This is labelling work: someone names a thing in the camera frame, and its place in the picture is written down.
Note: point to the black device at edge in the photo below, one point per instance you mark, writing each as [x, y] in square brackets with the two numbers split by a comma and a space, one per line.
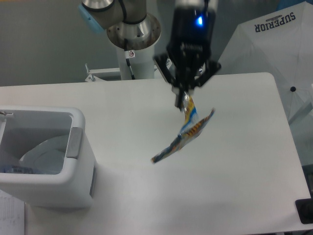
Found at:
[305, 210]

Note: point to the blue snack wrapper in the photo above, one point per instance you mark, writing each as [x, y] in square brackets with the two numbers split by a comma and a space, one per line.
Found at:
[191, 129]

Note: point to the printed paper sheet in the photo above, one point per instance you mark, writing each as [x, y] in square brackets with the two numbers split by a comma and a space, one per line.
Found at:
[12, 215]

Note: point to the white mounting bracket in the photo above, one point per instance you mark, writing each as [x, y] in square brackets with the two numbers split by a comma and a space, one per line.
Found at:
[110, 74]

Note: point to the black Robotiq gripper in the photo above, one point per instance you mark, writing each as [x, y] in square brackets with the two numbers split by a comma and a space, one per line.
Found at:
[189, 50]

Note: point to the white trash can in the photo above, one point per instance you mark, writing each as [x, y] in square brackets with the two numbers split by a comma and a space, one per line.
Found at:
[52, 141]

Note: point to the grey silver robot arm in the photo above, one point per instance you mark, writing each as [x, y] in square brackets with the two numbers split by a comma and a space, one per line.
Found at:
[106, 13]

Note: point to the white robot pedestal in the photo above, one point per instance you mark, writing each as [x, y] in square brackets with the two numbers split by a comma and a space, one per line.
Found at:
[136, 64]

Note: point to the clear crushed plastic bottle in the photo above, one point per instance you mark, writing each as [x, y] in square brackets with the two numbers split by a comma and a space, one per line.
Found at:
[16, 169]

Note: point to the white Superior umbrella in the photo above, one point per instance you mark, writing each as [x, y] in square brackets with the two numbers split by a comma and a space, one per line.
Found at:
[280, 43]

